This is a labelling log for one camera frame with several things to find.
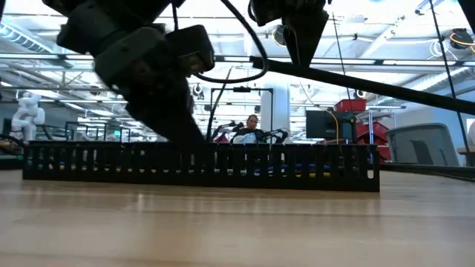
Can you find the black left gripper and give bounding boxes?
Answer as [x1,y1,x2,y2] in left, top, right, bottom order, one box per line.
[92,22,206,145]

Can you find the yellow hanging cable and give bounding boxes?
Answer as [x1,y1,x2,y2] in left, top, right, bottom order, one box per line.
[326,108,340,164]

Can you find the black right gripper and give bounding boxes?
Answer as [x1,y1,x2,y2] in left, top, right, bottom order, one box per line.
[247,0,332,69]

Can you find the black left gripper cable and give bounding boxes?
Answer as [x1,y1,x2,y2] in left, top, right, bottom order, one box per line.
[168,0,269,85]

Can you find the black duct cover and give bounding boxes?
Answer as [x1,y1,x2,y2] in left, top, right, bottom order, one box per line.
[249,55,475,116]

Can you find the white humanoid robot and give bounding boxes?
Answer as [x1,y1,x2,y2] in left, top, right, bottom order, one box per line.
[10,91,47,142]

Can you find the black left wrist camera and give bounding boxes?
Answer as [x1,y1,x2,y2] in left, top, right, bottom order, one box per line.
[165,24,217,77]

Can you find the white round pillar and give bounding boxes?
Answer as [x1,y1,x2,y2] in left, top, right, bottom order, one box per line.
[260,70,292,145]

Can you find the black slotted cable duct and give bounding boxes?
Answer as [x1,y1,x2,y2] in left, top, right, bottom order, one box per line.
[21,139,381,194]

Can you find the silver ventilation duct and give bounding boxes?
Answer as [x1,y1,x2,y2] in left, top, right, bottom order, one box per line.
[0,20,60,70]
[374,65,475,106]

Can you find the red storage bin stack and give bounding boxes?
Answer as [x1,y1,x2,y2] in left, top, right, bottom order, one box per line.
[347,120,393,164]

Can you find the black monitor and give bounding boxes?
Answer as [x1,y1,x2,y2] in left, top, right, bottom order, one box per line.
[305,109,346,140]

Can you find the person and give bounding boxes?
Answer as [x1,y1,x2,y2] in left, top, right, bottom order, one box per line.
[232,113,269,145]

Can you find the red plastic bin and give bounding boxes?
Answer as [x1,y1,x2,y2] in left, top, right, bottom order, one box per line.
[334,98,368,113]

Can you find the black gantry frame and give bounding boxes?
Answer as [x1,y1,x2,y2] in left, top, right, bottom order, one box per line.
[209,86,275,142]

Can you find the thin black hanging cable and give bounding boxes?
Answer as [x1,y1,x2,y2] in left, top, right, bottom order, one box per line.
[332,10,356,111]

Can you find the black leader arms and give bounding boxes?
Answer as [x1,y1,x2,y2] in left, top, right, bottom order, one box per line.
[210,119,291,146]

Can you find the thick black hanging cable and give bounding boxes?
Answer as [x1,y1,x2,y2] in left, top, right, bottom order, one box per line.
[429,0,471,154]

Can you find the long ceiling light strip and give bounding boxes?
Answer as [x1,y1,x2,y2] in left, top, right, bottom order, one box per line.
[0,53,475,66]

